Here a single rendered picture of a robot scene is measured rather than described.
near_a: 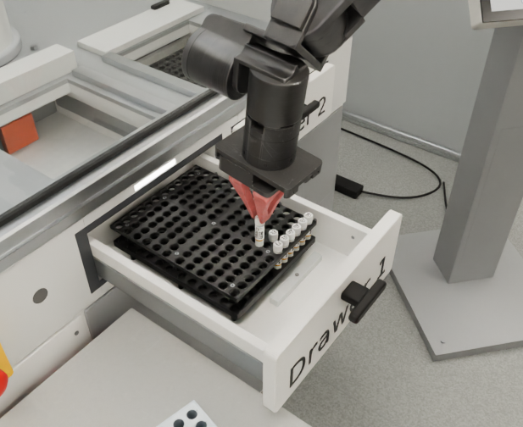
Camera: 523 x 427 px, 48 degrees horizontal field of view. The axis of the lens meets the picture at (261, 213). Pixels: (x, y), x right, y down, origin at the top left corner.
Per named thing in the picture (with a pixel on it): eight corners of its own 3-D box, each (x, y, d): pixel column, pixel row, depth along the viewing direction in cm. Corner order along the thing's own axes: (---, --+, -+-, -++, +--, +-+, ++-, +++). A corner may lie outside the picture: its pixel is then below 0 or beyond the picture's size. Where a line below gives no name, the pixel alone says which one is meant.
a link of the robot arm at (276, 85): (289, 82, 52) (322, 58, 56) (228, 54, 55) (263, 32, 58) (280, 143, 57) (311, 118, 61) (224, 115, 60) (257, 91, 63)
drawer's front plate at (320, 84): (331, 114, 118) (336, 63, 111) (242, 185, 100) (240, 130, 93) (324, 111, 119) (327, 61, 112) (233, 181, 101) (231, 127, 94)
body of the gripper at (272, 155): (249, 133, 68) (255, 78, 63) (321, 174, 64) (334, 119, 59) (212, 158, 64) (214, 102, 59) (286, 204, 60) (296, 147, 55)
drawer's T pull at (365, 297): (386, 287, 72) (387, 280, 71) (355, 326, 67) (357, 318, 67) (360, 274, 74) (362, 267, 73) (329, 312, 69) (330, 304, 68)
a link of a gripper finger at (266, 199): (250, 187, 74) (257, 126, 67) (296, 215, 71) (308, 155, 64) (214, 215, 70) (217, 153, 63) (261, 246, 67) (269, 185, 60)
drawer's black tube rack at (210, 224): (314, 254, 85) (316, 220, 81) (238, 333, 75) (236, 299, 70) (198, 196, 95) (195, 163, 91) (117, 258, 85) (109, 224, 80)
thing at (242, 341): (375, 263, 84) (381, 232, 80) (270, 390, 69) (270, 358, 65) (171, 164, 102) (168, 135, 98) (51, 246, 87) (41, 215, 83)
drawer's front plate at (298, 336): (391, 269, 85) (403, 212, 78) (274, 415, 68) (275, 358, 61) (381, 264, 86) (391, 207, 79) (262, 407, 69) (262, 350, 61)
